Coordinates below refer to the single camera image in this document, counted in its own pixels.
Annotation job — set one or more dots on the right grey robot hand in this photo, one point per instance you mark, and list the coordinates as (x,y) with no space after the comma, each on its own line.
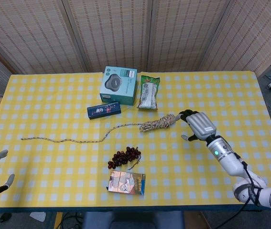
(201,124)

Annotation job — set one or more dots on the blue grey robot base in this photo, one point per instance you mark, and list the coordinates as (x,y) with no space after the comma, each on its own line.
(130,220)

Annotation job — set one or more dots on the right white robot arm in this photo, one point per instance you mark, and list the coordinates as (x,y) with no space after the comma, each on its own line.
(230,162)

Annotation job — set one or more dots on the green snack bag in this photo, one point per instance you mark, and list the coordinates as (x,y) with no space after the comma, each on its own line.
(148,93)

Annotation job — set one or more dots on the white paper scrap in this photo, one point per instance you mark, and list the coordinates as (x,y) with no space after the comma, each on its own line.
(37,215)

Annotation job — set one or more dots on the bunch of dark red grapes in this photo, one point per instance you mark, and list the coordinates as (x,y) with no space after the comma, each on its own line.
(124,157)

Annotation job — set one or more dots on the teal speaker box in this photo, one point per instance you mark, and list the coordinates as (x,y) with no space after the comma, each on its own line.
(116,88)

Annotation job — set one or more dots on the orange snack box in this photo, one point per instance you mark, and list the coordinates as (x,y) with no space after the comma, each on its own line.
(126,182)

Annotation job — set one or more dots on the dark blue rectangular box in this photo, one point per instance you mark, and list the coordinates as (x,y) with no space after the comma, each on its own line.
(104,110)

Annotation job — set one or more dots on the yellow checked tablecloth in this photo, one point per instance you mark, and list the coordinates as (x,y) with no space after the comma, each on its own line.
(54,100)

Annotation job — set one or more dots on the bamboo folding screen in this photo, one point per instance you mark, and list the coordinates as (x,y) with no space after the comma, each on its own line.
(116,33)

